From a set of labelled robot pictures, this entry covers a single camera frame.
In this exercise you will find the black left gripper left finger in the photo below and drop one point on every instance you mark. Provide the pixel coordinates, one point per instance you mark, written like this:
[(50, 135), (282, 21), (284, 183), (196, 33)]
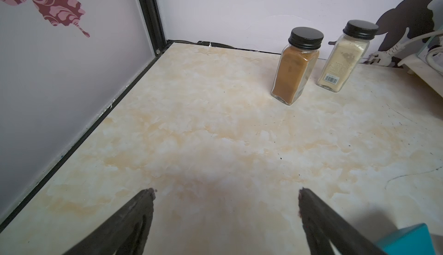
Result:
[(124, 233)]

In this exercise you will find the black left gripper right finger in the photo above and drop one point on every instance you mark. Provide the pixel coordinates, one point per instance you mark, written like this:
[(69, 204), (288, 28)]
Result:
[(325, 229)]

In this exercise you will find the teal triangular block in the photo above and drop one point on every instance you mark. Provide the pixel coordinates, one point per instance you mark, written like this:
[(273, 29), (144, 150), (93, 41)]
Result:
[(413, 240)]

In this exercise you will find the mint green toaster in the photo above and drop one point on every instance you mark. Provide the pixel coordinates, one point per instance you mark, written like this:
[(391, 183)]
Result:
[(420, 58)]

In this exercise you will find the beige spice jar black lid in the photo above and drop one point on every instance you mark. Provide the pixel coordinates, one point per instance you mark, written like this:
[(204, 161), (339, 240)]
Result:
[(346, 54)]

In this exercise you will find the brown spice jar black lid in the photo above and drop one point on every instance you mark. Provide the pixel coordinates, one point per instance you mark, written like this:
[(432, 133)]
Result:
[(296, 63)]

